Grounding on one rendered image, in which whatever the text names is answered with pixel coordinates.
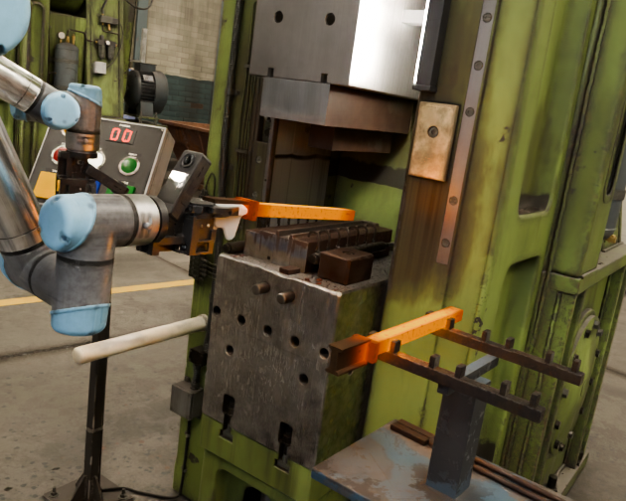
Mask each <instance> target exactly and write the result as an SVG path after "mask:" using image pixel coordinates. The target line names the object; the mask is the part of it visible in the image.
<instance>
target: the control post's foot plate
mask: <svg viewBox="0 0 626 501"><path fill-rule="evenodd" d="M100 487H101V488H109V487H119V486H117V485H116V484H115V483H113V482H112V481H110V480H109V479H107V478H106V477H104V476H103V475H101V474H100V486H99V483H98V479H97V477H96V476H93V477H92V480H91V489H90V490H91V492H90V499H89V500H88V499H86V488H87V476H86V475H83V474H82V475H81V477H80V478H79V479H76V480H74V481H72V482H70V483H67V484H65V485H63V486H60V487H58V488H57V487H56V486H53V490H51V491H49V492H47V493H45V494H44V495H43V496H42V499H44V500H45V501H134V500H135V497H134V496H132V495H131V494H129V493H128V492H126V491H125V488H122V490H109V491H101V490H100Z"/></svg>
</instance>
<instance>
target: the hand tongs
mask: <svg viewBox="0 0 626 501"><path fill-rule="evenodd" d="M391 430H393V431H395V432H397V433H399V434H401V435H403V436H405V437H407V438H409V439H411V440H413V441H415V442H417V443H419V444H421V445H423V446H425V445H427V444H428V445H429V447H430V448H432V446H433V442H434V436H435V434H433V433H431V432H428V431H426V430H424V429H422V428H420V427H418V426H416V425H414V424H412V423H410V422H408V421H406V420H404V419H400V420H398V421H396V422H394V423H392V424H391ZM474 462H476V463H478V464H480V465H482V466H484V467H486V468H488V469H490V470H492V471H494V472H496V473H498V474H500V475H502V476H504V477H506V478H508V479H510V480H513V481H515V482H517V483H519V484H521V485H523V486H525V487H527V488H529V489H531V490H533V491H535V492H537V493H539V494H541V495H543V496H545V497H546V498H548V499H550V500H552V501H567V500H565V499H562V498H560V497H558V496H556V495H554V494H552V493H550V492H548V491H546V490H544V489H542V488H541V487H539V486H537V485H535V484H533V483H531V482H529V481H527V480H524V479H522V478H520V477H518V476H516V475H514V474H512V473H510V472H508V471H506V470H504V469H502V468H500V467H498V466H496V465H494V464H492V463H489V462H487V461H485V460H483V459H481V458H479V457H477V456H475V461H474ZM473 470H475V471H477V472H479V473H481V474H483V475H485V476H487V477H489V478H491V479H493V480H495V481H497V482H499V483H501V484H503V485H505V486H507V487H509V488H511V489H513V490H515V491H517V492H518V493H520V494H522V495H524V496H526V497H528V498H530V499H532V500H534V501H548V500H547V499H545V498H543V497H541V496H539V495H537V494H535V493H533V492H531V491H529V490H527V489H525V488H523V487H521V486H519V485H517V484H515V483H513V482H511V481H509V480H507V479H505V478H503V477H501V476H499V475H497V474H495V473H493V472H491V471H489V470H487V469H485V468H483V467H481V466H479V465H477V464H475V463H474V465H473Z"/></svg>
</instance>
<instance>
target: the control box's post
mask: <svg viewBox="0 0 626 501"><path fill-rule="evenodd" d="M109 313H110V307H109V308H108V314H107V321H106V326H105V328H104V329H103V330H102V331H101V332H99V333H97V334H94V335H92V340H91V343H95V342H99V341H103V340H107V339H108V328H109ZM105 371H106V358H102V359H99V360H95V361H91V362H90V372H89V387H88V403H87V419H86V427H89V428H91V429H97V428H99V427H102V414H103V400H104V385H105ZM100 443H101V430H99V431H97V432H94V433H89V432H88V431H86V435H85V450H84V466H83V475H86V476H87V488H86V499H88V500H89V499H90V492H91V490H90V489H91V480H92V477H93V476H96V477H97V479H98V471H99V456H100Z"/></svg>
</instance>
